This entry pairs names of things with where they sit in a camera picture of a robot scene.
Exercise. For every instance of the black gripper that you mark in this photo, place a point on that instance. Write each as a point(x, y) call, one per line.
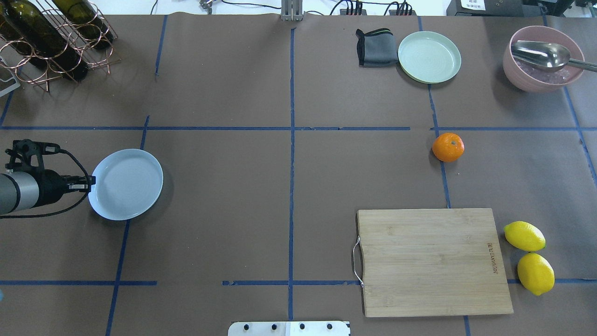
point(50, 188)

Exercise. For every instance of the light blue plate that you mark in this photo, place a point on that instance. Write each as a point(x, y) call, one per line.
point(128, 183)

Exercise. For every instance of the orange fruit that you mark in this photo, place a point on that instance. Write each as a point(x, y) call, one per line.
point(448, 147)

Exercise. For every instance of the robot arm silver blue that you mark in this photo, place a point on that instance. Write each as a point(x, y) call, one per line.
point(21, 190)

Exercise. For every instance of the light green plate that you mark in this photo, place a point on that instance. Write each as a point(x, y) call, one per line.
point(429, 57)

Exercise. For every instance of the dark wine bottle middle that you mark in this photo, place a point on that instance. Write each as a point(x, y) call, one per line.
point(48, 43)

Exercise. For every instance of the dark wine bottle front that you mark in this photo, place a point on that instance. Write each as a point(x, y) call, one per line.
point(8, 33)

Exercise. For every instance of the bamboo cutting board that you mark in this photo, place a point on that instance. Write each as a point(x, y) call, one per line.
point(431, 262)

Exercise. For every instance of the yellow lemon near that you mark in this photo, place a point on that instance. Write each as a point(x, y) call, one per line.
point(525, 236)

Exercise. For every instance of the yellow lemon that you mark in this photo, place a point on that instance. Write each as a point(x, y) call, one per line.
point(525, 236)
point(535, 273)

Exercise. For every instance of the yellow lemon far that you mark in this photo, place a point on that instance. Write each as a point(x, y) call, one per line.
point(535, 273)

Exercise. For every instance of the pink bowl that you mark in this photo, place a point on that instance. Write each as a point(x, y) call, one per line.
point(534, 80)

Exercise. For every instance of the metal scoop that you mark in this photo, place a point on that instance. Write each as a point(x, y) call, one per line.
point(547, 56)

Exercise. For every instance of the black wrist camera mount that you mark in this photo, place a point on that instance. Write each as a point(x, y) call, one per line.
point(26, 155)

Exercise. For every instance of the copper wire bottle rack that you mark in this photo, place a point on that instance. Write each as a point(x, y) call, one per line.
point(35, 70)

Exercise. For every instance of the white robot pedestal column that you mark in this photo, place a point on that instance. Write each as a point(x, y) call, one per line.
point(290, 328)

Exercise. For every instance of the aluminium frame post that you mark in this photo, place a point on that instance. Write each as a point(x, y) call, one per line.
point(292, 10)

